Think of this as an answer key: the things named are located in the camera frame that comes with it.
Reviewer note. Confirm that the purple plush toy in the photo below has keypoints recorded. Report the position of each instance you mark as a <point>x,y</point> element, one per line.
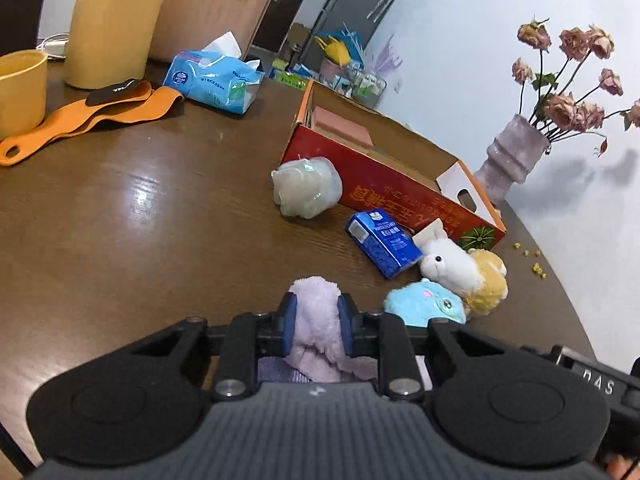
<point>315,310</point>

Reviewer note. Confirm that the pink suitcase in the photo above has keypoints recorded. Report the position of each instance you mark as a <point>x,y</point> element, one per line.
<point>210,10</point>

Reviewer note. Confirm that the purple ribbed vase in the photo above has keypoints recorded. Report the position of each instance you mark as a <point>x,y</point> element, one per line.
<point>507,160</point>

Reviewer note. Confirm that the dark brown door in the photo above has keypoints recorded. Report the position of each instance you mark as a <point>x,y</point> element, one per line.
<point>280,5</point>

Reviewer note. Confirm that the yellow thermos jug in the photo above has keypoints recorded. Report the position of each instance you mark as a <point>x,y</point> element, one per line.
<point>112,25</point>

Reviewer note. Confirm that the clear white toy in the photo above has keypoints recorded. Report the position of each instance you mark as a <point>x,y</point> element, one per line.
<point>306,187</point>

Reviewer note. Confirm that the blue tissue pack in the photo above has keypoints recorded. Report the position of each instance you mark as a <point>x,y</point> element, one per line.
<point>215,80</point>

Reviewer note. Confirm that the pink sponge block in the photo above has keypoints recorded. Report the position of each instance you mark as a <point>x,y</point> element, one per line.
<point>342,127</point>

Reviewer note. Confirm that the lavender wall sticker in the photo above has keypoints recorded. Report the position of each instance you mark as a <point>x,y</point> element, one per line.
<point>387,62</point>

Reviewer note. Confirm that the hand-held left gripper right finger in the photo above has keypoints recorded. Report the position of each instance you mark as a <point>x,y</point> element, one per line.
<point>346,327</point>

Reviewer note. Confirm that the yellow plush toy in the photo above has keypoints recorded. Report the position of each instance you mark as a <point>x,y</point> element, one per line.
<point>492,285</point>

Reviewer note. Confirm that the dark chair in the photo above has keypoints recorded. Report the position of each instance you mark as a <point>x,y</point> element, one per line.
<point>22,0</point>

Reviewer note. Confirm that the pile of packets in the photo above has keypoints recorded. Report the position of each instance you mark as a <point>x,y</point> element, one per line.
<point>345,82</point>

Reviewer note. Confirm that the white plush toy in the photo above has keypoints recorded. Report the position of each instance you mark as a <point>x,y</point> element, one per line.
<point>450,265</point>

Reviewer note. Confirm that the person's right hand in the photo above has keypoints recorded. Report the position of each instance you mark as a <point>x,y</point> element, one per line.
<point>625,467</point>

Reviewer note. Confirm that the red cardboard box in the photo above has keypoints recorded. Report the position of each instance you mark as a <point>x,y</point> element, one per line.
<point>390,185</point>

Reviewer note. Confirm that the blue plush toy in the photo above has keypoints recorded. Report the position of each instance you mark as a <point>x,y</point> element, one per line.
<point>425,305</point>

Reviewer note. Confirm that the scattered yellow crumbs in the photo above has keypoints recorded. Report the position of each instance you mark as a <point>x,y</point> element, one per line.
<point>537,267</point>

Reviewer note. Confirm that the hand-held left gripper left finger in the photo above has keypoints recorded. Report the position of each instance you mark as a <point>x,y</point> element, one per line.
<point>289,325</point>

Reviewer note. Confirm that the yellow cup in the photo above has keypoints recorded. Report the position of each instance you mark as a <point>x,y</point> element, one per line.
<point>20,90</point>

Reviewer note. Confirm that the blue milk carton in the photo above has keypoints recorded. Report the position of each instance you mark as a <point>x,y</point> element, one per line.
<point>385,242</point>

